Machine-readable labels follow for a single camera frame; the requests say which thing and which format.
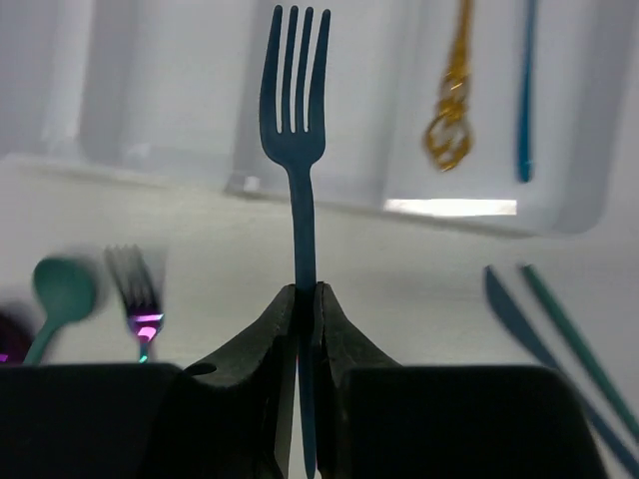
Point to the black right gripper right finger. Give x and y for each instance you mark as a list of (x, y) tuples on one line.
[(379, 419)]

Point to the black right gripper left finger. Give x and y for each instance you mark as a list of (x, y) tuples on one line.
[(228, 415)]

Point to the matte teal spoon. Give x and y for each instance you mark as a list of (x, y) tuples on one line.
[(67, 292)]

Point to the shiny purple spoon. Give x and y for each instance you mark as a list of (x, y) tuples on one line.
[(16, 336)]

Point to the teal green knife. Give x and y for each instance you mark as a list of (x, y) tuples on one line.
[(580, 347)]

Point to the dark blue knife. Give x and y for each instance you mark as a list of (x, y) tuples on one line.
[(513, 320)]

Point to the matte dark blue fork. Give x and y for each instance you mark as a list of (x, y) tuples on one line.
[(292, 130)]

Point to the ornate gold fork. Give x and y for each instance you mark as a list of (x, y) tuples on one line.
[(448, 138)]

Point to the shiny blue fork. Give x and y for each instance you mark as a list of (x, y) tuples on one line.
[(524, 155)]

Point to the white cutlery tray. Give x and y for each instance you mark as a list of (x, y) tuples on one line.
[(170, 89)]

